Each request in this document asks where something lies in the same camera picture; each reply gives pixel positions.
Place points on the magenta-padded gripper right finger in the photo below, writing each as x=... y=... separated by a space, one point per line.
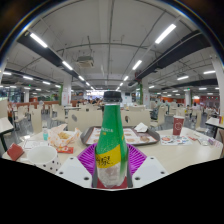
x=148 y=170

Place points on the white paper card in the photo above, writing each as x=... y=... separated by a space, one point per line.
x=32 y=144

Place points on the white paper napkin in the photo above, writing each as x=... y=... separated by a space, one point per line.
x=141 y=127

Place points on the ceiling light strips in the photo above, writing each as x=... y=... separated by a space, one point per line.
x=165 y=33

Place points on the small red box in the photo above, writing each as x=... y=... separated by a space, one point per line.
x=15 y=152

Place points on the colourful paper flyer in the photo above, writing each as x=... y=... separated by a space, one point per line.
x=175 y=140

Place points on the beige canteen chairs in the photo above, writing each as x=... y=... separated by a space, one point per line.
x=85 y=118

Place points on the red paper cup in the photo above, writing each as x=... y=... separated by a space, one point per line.
x=178 y=125

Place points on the white polka dot mug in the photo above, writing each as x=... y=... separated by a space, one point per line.
x=43 y=158

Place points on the small red sauce packet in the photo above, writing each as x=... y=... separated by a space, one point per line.
x=65 y=150

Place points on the beige neighbouring table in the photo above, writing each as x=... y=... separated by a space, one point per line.
x=215 y=122
x=5 y=125

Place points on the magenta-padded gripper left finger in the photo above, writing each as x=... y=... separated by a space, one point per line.
x=75 y=171

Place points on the dark food tray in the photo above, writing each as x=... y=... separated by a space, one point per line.
x=136 y=136

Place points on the small teal sanitizer bottle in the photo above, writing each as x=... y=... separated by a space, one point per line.
x=45 y=134

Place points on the crumpled food wrapper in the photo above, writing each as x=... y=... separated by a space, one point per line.
x=63 y=136

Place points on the ceiling air conditioner unit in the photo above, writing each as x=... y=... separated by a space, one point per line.
x=85 y=62

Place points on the clear plastic wrapper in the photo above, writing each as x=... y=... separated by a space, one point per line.
x=206 y=141

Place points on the green drink bottle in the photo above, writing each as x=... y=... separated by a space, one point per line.
x=111 y=143

